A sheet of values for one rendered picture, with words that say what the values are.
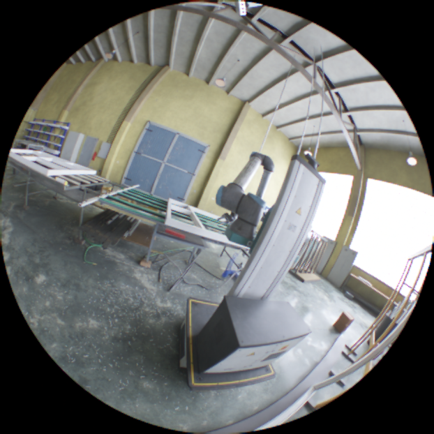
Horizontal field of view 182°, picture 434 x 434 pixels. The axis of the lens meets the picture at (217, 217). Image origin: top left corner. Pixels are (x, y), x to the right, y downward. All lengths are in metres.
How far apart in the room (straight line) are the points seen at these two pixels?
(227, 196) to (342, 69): 7.49
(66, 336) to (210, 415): 1.21
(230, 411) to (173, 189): 8.17
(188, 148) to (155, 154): 1.89
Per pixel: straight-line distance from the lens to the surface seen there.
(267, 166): 1.34
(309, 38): 7.29
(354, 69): 7.71
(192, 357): 1.11
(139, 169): 8.14
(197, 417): 1.39
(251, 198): 0.87
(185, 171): 7.89
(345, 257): 7.84
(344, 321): 3.57
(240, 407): 1.53
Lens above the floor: 1.32
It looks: 8 degrees down
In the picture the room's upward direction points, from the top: 23 degrees clockwise
